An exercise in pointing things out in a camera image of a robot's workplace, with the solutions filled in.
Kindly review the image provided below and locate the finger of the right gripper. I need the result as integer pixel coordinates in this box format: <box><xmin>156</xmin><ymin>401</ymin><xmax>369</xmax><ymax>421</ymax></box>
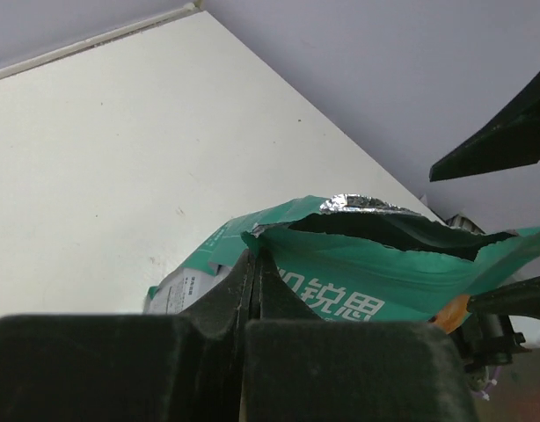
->
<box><xmin>429</xmin><ymin>71</ymin><xmax>540</xmax><ymax>181</ymax></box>

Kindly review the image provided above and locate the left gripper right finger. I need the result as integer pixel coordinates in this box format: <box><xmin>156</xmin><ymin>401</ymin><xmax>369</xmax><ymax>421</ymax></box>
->
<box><xmin>244</xmin><ymin>252</ymin><xmax>478</xmax><ymax>421</ymax></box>

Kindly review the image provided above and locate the green pet food bag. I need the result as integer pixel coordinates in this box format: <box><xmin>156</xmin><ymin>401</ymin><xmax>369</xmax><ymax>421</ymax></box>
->
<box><xmin>144</xmin><ymin>194</ymin><xmax>540</xmax><ymax>332</ymax></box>

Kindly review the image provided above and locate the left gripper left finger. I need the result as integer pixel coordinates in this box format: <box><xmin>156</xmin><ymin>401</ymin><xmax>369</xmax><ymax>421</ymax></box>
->
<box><xmin>0</xmin><ymin>252</ymin><xmax>255</xmax><ymax>421</ymax></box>

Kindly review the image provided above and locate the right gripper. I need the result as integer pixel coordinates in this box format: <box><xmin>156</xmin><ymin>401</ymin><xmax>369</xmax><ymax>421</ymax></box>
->
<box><xmin>449</xmin><ymin>276</ymin><xmax>540</xmax><ymax>382</ymax></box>

